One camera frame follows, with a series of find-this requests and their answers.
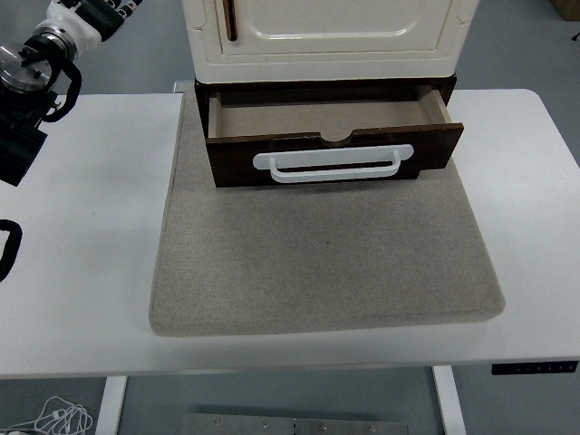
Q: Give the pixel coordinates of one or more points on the grey table bracket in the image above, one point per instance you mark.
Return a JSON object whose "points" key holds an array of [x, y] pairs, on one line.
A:
{"points": [[181, 86]]}

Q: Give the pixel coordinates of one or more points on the white table leg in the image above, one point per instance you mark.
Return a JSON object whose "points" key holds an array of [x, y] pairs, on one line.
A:
{"points": [[111, 408], [451, 403]]}

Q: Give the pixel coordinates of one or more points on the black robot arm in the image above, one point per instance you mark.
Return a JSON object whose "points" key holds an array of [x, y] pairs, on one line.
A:
{"points": [[18, 136]]}

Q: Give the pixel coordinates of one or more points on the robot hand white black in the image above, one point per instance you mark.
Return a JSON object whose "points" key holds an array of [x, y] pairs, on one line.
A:
{"points": [[77, 20]]}

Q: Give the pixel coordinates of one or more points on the black table control panel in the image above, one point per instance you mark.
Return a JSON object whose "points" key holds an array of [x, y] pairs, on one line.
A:
{"points": [[534, 368]]}

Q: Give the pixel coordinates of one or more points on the cardboard box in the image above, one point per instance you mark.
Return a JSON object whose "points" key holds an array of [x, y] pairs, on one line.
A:
{"points": [[568, 8]]}

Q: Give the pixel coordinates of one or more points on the dark wooden drawer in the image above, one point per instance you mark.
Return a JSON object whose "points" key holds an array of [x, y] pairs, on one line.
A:
{"points": [[226, 154]]}

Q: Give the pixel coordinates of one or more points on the dark wooden drawer housing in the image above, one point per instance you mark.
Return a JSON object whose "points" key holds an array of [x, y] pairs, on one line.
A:
{"points": [[201, 106]]}

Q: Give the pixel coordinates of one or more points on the grey fabric mat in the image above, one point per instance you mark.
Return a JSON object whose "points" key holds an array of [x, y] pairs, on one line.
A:
{"points": [[317, 263]]}

